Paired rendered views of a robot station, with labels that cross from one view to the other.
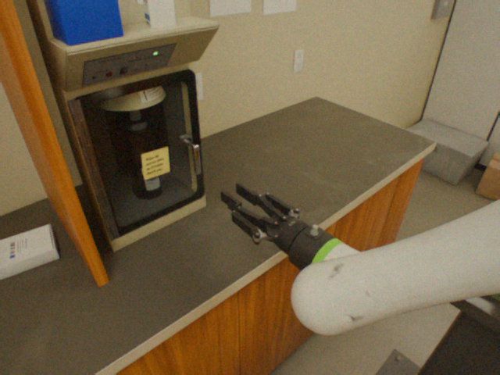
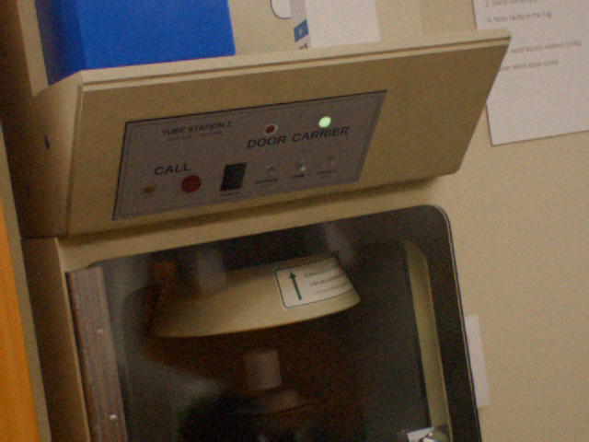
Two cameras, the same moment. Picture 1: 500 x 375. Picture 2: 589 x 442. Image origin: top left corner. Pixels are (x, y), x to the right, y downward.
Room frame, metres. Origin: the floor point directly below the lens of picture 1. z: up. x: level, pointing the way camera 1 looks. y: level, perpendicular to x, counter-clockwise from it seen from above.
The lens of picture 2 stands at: (-0.10, 0.00, 1.44)
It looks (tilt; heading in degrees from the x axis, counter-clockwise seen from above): 3 degrees down; 15
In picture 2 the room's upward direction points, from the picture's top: 8 degrees counter-clockwise
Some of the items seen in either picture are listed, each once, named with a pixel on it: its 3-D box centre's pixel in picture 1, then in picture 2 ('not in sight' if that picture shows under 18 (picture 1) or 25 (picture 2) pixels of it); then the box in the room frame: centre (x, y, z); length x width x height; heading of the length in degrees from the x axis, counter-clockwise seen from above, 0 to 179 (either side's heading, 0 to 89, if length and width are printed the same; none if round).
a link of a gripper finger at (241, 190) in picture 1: (246, 194); not in sight; (0.65, 0.00, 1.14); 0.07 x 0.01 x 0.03; 41
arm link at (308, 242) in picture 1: (312, 248); not in sight; (0.46, -0.13, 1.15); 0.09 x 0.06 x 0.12; 131
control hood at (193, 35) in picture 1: (142, 54); (287, 131); (0.70, 0.21, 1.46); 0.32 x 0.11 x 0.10; 131
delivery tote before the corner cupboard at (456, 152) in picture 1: (441, 151); not in sight; (2.57, -1.76, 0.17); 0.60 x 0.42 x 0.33; 39
